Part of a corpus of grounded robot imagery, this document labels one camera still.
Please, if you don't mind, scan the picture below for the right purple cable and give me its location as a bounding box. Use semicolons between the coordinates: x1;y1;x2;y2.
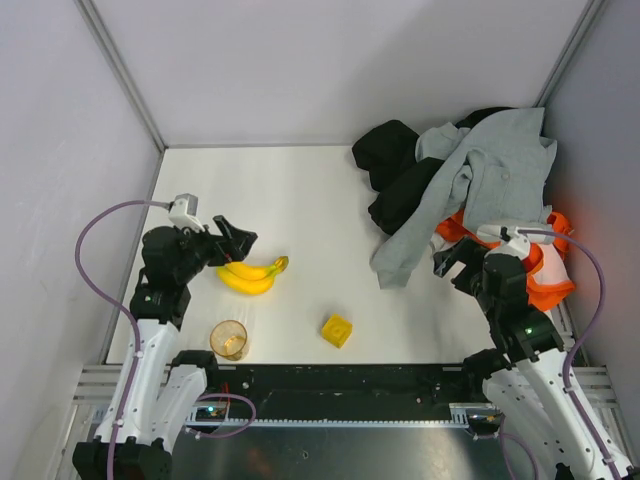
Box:
497;227;619;480

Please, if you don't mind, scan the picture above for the yellow banana bunch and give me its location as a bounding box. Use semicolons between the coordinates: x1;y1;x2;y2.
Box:
216;256;289;295

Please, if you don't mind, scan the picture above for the orange transparent cup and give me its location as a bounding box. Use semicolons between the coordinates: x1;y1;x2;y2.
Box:
209;320;249;361

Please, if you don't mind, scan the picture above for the white cloth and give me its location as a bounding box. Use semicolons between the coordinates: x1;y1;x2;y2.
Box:
433;235;575;294

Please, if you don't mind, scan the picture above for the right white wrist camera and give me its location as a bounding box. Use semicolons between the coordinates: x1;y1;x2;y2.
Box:
476;224;531;260

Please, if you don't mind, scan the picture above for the white cable duct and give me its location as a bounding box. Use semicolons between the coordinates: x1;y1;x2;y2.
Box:
89;402;504;437

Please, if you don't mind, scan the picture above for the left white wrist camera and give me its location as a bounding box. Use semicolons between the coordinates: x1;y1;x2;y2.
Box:
168;193;206;233

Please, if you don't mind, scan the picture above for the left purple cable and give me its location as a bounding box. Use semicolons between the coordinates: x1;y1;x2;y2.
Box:
74;199;257;480

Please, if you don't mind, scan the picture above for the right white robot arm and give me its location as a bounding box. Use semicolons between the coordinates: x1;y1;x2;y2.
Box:
433;231;639;479

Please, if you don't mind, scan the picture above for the right corner aluminium post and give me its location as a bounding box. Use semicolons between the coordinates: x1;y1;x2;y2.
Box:
534;0;610;107

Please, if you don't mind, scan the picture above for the aluminium frame rail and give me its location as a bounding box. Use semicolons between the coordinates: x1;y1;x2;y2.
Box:
72;363;640;480

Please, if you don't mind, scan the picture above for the black cloth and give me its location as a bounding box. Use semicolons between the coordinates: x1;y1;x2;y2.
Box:
352;107;510;240

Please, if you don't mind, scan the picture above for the left corner aluminium post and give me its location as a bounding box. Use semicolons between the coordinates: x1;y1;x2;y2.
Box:
74;0;167;153

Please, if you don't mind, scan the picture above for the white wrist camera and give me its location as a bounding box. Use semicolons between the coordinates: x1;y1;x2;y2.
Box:
476;224;531;260
168;193;206;233

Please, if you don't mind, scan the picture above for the grey hooded sweatshirt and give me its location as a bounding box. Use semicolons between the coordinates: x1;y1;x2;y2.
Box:
371;108;557;289

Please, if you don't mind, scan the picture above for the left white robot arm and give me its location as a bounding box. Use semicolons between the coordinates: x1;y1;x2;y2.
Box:
72;216;257;479

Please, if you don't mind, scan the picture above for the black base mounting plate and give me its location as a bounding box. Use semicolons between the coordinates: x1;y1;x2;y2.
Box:
206;364;486;422

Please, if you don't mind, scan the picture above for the yellow toy block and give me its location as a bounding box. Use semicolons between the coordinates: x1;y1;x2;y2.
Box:
321;314;353;349

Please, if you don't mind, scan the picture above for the orange cloth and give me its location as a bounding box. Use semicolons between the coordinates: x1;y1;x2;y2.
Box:
431;210;576;312

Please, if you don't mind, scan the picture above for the purple cable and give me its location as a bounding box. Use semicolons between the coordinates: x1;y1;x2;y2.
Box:
497;227;619;480
74;199;257;480

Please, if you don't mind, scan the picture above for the corner aluminium post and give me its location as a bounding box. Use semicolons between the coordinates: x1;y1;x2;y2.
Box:
534;0;610;107
74;0;167;153

